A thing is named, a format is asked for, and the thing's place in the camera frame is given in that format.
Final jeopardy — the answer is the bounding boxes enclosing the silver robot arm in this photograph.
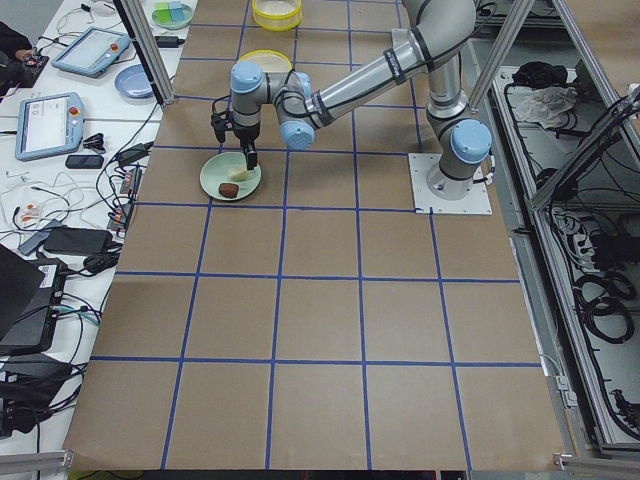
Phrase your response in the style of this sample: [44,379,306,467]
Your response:
[211,0,492,201]

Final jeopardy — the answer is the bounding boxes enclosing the black laptop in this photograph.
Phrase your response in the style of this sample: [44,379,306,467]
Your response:
[1,247,66,356]

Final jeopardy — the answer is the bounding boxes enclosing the teach pendant far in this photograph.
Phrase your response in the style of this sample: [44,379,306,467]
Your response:
[51,27,131,78]

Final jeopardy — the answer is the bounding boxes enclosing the brown bun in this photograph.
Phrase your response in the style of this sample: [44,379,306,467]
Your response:
[218,182,240,199]

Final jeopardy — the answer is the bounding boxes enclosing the yellow steamer basket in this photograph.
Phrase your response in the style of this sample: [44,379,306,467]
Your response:
[239,49,293,73]
[252,0,302,32]

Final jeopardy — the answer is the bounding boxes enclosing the aluminium frame post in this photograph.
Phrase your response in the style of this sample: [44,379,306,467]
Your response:
[114,0,175,108]

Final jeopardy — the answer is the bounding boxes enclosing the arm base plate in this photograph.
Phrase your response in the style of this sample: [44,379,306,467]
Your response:
[408,153,492,216]

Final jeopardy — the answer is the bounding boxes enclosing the white bun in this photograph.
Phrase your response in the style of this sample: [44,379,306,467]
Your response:
[227,167,250,182]

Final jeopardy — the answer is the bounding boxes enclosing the teach pendant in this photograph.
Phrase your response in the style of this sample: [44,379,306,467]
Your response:
[51,27,131,78]
[15,92,84,162]

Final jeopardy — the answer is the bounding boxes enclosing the teach pendant near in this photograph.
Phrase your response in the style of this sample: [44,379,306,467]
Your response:
[15,92,84,162]

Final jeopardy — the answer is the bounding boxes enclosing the green bowl with blocks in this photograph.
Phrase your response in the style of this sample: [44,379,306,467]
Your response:
[151,1,194,30]

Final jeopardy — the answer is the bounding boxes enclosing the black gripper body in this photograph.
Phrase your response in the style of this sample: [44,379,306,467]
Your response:
[211,97,260,150]

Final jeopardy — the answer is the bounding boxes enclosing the light green plate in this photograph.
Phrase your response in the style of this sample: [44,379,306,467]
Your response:
[200,152,262,202]

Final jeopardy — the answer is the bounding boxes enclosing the black power adapter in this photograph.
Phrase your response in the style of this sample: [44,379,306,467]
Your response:
[154,35,185,49]

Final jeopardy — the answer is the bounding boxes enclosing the blue plate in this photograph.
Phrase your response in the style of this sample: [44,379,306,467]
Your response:
[114,64,153,99]

